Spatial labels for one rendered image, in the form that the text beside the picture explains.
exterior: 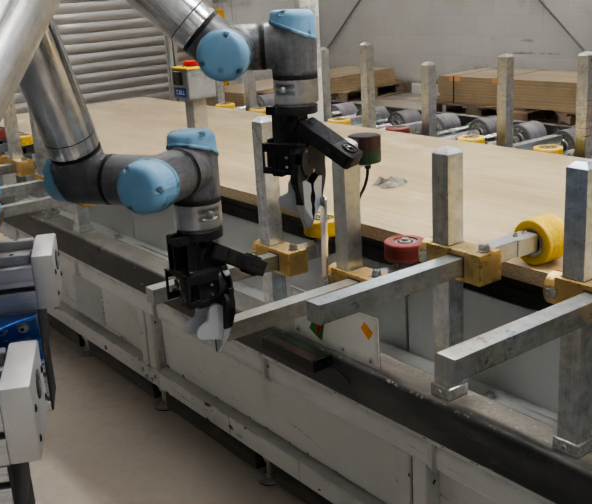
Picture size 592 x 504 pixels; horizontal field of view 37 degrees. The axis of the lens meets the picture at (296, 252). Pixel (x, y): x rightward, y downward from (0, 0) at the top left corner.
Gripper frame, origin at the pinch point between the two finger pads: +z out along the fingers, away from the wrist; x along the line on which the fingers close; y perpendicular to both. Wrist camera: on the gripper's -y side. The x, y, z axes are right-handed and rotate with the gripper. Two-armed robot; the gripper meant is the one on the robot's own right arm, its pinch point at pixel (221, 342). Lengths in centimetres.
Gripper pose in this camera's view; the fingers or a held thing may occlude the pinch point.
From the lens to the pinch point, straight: 145.0
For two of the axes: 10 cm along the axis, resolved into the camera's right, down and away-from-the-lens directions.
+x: 6.0, 2.0, -7.7
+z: 0.6, 9.5, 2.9
